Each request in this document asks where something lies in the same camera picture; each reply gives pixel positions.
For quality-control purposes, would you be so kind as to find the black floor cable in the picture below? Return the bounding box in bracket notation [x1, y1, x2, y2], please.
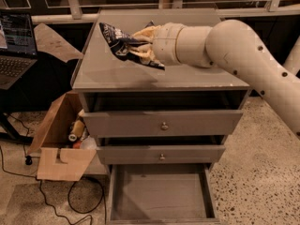
[0, 113, 108, 225]

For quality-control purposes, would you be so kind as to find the cardboard box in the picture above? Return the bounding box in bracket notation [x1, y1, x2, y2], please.
[27, 92, 96, 181]

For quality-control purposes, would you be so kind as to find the grey bottom drawer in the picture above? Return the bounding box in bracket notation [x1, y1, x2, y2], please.
[107, 164, 221, 225]

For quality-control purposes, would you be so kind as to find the white pipe rail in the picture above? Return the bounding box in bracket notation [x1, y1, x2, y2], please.
[32, 4, 300, 24]

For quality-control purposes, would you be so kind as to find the blue chip bag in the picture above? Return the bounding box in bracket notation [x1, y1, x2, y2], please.
[99, 22, 165, 70]

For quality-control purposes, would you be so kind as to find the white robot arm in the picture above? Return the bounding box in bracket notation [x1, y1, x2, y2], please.
[131, 20, 300, 134]

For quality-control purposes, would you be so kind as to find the open laptop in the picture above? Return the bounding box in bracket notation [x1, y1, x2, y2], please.
[0, 9, 38, 90]

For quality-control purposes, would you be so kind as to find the grey top drawer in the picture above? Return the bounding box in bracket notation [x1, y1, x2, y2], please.
[83, 110, 242, 138]

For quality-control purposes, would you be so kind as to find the yellow bottle in box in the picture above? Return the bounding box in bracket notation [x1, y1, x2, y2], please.
[68, 120, 85, 142]

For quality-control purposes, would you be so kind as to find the grey drawer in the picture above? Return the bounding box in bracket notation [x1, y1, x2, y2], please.
[83, 110, 242, 138]
[107, 164, 221, 225]
[97, 145, 225, 165]

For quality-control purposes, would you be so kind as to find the grey middle drawer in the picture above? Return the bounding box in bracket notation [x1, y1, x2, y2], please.
[97, 145, 225, 165]

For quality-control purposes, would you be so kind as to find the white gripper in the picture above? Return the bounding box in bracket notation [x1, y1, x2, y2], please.
[127, 22, 185, 68]

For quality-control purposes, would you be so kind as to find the grey drawer cabinet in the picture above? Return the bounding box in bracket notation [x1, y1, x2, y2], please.
[70, 8, 251, 225]

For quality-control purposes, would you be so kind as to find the black desk leg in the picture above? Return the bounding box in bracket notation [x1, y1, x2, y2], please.
[0, 112, 33, 144]

